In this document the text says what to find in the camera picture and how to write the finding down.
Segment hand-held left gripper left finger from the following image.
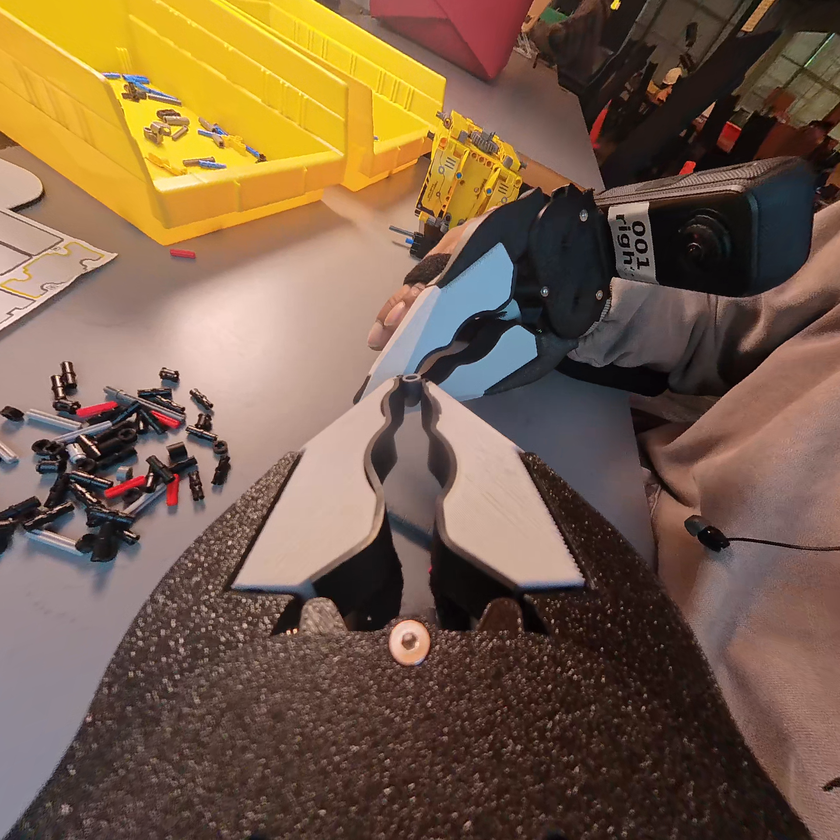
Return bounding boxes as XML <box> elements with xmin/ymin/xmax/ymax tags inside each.
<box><xmin>231</xmin><ymin>376</ymin><xmax>404</xmax><ymax>631</ymax></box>

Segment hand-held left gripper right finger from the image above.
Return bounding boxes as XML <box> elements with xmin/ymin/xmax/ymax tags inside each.
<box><xmin>422</xmin><ymin>377</ymin><xmax>586</xmax><ymax>634</ymax></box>

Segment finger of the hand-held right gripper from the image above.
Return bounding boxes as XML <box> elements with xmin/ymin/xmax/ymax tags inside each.
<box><xmin>353</xmin><ymin>239</ymin><xmax>522</xmax><ymax>404</ymax></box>
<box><xmin>425</xmin><ymin>323</ymin><xmax>542</xmax><ymax>404</ymax></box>

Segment red bag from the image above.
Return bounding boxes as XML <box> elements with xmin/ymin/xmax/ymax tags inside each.
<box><xmin>369</xmin><ymin>0</ymin><xmax>534</xmax><ymax>81</ymax></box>

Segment grey desk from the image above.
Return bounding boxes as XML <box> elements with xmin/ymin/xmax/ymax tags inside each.
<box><xmin>0</xmin><ymin>59</ymin><xmax>657</xmax><ymax>788</ymax></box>

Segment white lamp base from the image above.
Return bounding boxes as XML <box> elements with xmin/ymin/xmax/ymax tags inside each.
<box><xmin>0</xmin><ymin>157</ymin><xmax>46</xmax><ymax>212</ymax></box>

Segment black earphone cord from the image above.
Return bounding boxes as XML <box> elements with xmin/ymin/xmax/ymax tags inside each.
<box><xmin>684</xmin><ymin>515</ymin><xmax>840</xmax><ymax>552</ymax></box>

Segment person's right forearm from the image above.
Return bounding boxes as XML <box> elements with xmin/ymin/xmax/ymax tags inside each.
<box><xmin>567</xmin><ymin>197</ymin><xmax>840</xmax><ymax>398</ymax></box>

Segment yellow storage bin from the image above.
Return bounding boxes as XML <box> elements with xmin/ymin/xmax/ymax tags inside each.
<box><xmin>0</xmin><ymin>0</ymin><xmax>349</xmax><ymax>247</ymax></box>
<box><xmin>223</xmin><ymin>0</ymin><xmax>447</xmax><ymax>193</ymax></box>

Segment pile of black red pins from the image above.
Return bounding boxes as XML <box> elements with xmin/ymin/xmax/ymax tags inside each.
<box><xmin>0</xmin><ymin>361</ymin><xmax>232</xmax><ymax>564</ymax></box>

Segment yellow building brick model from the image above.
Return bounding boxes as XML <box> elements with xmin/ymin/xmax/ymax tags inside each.
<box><xmin>388</xmin><ymin>110</ymin><xmax>526</xmax><ymax>257</ymax></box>

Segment person's right hand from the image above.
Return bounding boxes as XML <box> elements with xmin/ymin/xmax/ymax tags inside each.
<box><xmin>366</xmin><ymin>228</ymin><xmax>475</xmax><ymax>351</ymax></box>

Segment white sticker sheet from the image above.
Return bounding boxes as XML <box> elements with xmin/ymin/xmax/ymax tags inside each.
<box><xmin>0</xmin><ymin>206</ymin><xmax>119</xmax><ymax>332</ymax></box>

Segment scattered blue grey brick pins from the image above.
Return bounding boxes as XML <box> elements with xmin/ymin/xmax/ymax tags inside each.
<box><xmin>101</xmin><ymin>71</ymin><xmax>269</xmax><ymax>177</ymax></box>

